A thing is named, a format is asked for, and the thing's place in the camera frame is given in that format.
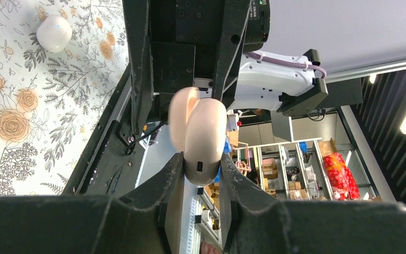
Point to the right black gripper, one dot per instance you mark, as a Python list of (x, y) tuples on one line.
[(190, 40)]

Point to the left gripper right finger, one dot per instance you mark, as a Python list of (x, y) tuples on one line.
[(253, 221)]

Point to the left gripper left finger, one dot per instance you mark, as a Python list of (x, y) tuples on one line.
[(145, 220)]

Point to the beige earbud charging case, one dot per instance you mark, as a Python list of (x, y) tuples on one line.
[(197, 128)]

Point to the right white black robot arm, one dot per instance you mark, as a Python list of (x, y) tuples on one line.
[(293, 86)]

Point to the storage shelf with boxes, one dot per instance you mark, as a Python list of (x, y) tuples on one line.
[(285, 170)]

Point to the floral patterned table mat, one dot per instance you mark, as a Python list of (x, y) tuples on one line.
[(50, 102)]

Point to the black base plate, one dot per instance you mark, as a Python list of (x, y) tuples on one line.
[(111, 160)]

